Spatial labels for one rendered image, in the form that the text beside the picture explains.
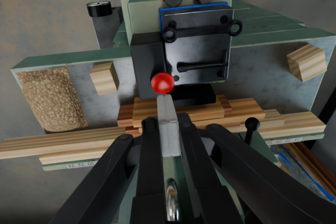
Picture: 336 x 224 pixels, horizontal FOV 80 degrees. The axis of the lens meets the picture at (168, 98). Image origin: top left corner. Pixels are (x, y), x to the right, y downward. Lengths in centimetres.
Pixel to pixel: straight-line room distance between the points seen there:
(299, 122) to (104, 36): 56
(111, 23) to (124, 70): 29
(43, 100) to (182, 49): 26
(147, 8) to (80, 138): 30
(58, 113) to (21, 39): 111
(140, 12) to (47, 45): 119
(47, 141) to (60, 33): 97
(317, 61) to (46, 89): 48
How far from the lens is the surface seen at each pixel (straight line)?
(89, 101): 43
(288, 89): 50
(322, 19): 167
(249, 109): 43
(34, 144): 51
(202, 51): 27
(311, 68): 45
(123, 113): 40
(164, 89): 26
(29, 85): 43
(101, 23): 66
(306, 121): 53
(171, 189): 43
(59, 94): 41
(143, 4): 29
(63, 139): 48
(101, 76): 36
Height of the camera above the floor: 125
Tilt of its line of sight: 57 degrees down
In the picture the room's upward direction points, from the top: 171 degrees clockwise
